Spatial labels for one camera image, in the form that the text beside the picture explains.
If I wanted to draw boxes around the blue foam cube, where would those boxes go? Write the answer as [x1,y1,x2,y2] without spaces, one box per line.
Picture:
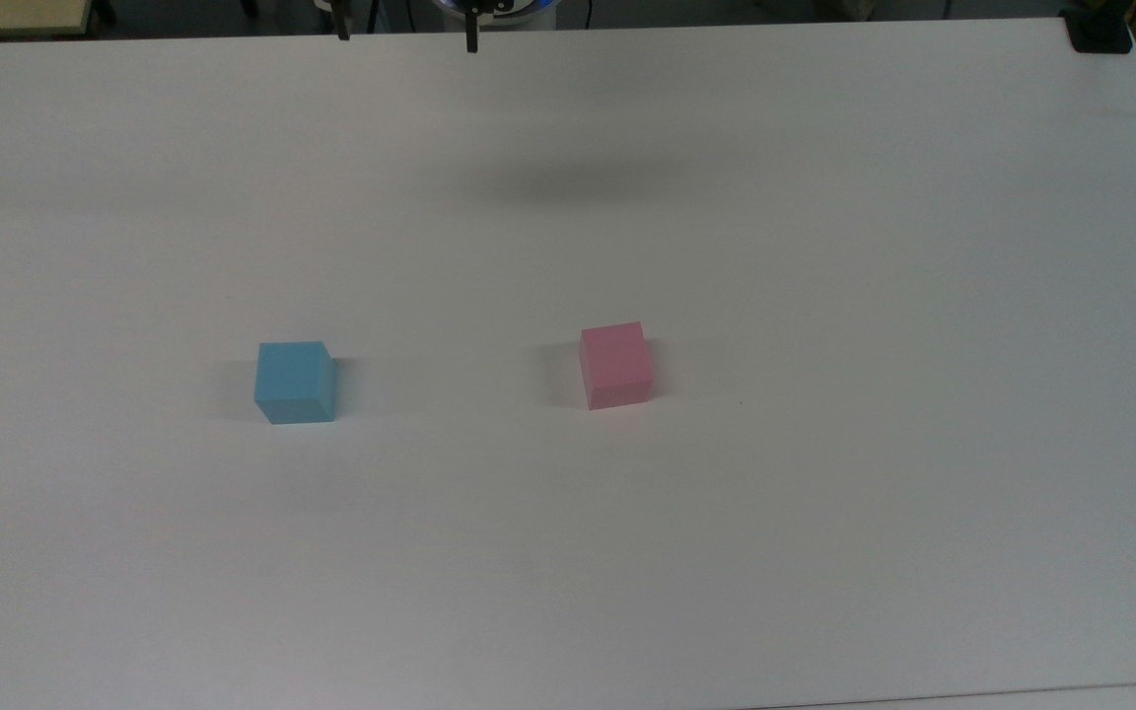
[253,341,337,426]

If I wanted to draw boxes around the pink foam cube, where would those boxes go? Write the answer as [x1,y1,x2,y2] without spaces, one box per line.
[579,321,654,411]

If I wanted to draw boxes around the light wooden board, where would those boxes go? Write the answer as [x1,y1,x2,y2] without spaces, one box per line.
[0,0,98,40]

